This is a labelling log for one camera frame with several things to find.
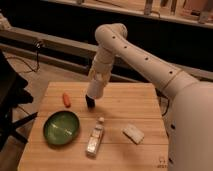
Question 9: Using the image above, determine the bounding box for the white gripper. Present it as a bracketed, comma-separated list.
[85, 69, 109, 109]

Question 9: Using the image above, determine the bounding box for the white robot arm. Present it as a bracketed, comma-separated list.
[86, 23, 213, 171]

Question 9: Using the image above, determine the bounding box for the small orange carrot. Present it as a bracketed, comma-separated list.
[62, 93, 71, 108]

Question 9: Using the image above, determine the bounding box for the green glass bowl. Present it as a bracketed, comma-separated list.
[43, 111, 80, 146]

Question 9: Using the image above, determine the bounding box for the clear plastic bottle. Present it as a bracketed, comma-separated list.
[86, 117, 105, 158]

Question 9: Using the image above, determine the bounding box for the black cable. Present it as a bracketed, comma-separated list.
[4, 39, 45, 74]

